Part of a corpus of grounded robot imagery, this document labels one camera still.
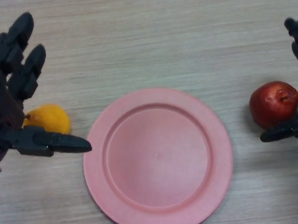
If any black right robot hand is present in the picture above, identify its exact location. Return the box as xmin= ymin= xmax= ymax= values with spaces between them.
xmin=253 ymin=18 xmax=298 ymax=144

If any pink round plate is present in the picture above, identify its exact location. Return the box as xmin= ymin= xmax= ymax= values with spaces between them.
xmin=79 ymin=84 xmax=237 ymax=224

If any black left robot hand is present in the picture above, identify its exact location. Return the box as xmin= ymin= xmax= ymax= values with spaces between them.
xmin=0 ymin=9 xmax=93 ymax=163

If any yellow pear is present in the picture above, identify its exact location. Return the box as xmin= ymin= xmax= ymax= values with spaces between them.
xmin=22 ymin=103 xmax=72 ymax=137

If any red apple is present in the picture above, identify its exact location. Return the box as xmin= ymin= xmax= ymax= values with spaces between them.
xmin=248 ymin=80 xmax=298 ymax=130

